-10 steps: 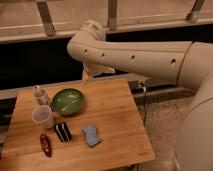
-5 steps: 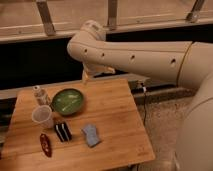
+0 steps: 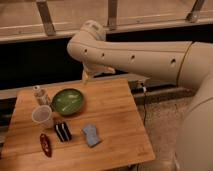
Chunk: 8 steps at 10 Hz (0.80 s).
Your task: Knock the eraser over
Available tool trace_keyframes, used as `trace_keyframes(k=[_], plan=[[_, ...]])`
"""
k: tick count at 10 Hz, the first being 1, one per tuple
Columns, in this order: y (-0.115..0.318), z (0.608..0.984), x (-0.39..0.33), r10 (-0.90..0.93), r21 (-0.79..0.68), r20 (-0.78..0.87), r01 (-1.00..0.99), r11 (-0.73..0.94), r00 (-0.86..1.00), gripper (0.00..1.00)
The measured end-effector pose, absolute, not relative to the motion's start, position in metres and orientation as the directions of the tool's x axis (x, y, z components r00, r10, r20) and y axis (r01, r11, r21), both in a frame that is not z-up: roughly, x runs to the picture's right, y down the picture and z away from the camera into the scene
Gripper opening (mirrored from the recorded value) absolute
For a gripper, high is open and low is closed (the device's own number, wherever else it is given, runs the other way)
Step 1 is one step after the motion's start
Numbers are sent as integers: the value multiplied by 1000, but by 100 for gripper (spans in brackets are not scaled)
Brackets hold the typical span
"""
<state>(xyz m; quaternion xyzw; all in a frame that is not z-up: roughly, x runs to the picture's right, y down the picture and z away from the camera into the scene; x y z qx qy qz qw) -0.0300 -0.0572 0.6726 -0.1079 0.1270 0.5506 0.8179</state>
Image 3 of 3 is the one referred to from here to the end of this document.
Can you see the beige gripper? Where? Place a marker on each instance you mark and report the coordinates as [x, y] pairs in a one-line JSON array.
[[91, 70]]

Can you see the black white striped eraser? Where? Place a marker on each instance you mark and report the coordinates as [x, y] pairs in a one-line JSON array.
[[62, 132]]

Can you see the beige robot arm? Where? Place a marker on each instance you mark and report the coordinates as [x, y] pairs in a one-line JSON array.
[[184, 63]]

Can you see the green bowl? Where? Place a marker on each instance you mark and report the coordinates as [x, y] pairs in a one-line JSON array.
[[68, 101]]

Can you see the small clear plastic bottle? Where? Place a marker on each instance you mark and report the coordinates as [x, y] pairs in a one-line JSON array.
[[41, 96]]

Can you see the blue sponge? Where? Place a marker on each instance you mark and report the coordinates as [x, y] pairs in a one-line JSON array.
[[92, 137]]

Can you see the clear plastic cup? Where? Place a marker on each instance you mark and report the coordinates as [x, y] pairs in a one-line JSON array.
[[43, 115]]

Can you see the dark red oval object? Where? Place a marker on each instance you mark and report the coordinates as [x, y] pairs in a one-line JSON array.
[[46, 145]]

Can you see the middle metal rail bracket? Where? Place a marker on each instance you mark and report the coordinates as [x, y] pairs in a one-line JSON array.
[[112, 14]]

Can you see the metal rail bracket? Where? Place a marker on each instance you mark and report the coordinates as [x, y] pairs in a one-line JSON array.
[[112, 14], [45, 17], [193, 15]]

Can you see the left metal rail bracket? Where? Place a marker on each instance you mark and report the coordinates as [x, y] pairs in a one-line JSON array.
[[45, 17]]

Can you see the right metal rail bracket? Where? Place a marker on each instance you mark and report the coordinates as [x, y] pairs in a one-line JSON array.
[[193, 15]]

